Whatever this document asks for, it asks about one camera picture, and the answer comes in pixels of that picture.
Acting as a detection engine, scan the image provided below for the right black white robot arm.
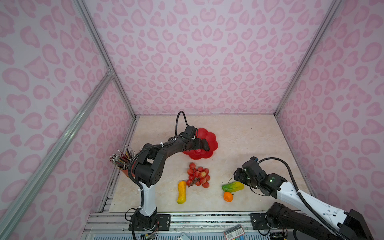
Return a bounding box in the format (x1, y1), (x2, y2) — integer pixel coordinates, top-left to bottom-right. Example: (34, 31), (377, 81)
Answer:
(234, 157), (373, 240)

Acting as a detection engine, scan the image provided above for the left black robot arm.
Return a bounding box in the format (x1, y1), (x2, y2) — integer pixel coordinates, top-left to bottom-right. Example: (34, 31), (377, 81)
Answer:
(128, 134), (210, 231)

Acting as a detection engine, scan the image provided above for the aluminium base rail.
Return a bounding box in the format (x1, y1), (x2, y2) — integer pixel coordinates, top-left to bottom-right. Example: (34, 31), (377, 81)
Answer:
(80, 211), (301, 240)

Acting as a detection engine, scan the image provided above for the aluminium corner frame post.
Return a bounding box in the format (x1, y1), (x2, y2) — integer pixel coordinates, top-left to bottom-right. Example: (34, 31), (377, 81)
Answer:
(73, 0), (137, 120)

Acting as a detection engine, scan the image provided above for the fake small orange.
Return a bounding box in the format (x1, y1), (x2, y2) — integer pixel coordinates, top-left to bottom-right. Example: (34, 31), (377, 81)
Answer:
(223, 192), (234, 202)

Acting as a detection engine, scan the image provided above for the fake green yellow mango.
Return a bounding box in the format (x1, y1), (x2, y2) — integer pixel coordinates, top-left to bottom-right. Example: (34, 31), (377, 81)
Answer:
(222, 182), (245, 193)

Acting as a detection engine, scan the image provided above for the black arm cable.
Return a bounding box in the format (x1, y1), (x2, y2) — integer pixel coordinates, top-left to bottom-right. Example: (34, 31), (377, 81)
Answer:
(257, 156), (350, 240)
(174, 110), (190, 138)

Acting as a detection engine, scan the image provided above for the fake red grape bunch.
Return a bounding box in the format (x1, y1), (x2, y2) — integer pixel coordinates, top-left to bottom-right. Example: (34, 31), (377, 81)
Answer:
(186, 163), (211, 189)

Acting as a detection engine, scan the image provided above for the red pencil cup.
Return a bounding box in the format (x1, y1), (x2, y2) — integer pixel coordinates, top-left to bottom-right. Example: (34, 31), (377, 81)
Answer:
(120, 167), (130, 178)

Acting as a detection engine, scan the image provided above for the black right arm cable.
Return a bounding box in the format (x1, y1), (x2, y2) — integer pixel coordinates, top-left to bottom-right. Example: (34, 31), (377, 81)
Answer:
(257, 156), (350, 240)

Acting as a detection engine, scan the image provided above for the barcode labelled box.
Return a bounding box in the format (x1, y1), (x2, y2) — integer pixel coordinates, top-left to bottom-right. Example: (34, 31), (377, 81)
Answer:
(224, 225), (245, 240)

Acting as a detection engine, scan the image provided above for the right aluminium corner post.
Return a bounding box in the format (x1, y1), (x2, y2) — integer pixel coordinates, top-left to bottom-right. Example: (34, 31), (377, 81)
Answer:
(274, 0), (345, 119)

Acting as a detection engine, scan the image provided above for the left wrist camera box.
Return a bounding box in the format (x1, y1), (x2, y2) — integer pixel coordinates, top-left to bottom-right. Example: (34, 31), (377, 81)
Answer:
(182, 125), (197, 140)

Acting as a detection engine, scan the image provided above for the bundle of pencils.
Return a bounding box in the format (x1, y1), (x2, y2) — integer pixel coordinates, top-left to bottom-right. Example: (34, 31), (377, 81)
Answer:
(109, 145), (135, 170)

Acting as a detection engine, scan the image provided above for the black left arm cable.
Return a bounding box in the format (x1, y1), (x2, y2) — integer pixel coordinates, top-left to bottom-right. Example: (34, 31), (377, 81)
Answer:
(174, 110), (190, 138)

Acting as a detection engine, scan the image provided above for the red flower-shaped fruit bowl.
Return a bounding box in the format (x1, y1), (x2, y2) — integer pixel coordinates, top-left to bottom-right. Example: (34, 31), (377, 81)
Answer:
(182, 128), (219, 161)

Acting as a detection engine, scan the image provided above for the diagonal aluminium wall bar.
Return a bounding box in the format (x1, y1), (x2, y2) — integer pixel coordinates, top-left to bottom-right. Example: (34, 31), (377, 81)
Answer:
(1, 72), (114, 240)

